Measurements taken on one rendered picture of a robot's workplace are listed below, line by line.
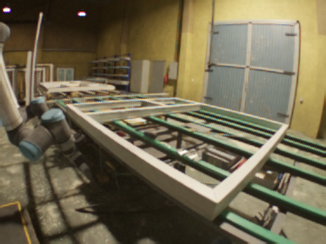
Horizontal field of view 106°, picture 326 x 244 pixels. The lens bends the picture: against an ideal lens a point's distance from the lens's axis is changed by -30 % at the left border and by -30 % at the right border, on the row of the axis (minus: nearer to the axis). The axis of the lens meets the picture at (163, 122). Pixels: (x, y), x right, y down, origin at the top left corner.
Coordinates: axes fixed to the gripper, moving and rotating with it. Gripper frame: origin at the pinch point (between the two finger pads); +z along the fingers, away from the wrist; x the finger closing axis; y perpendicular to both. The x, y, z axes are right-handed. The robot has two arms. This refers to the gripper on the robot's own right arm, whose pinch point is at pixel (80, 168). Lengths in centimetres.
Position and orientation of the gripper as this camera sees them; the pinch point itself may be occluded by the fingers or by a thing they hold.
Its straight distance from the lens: 91.3
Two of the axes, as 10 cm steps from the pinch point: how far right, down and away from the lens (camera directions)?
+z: 0.5, 7.8, 6.2
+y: -5.7, 5.3, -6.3
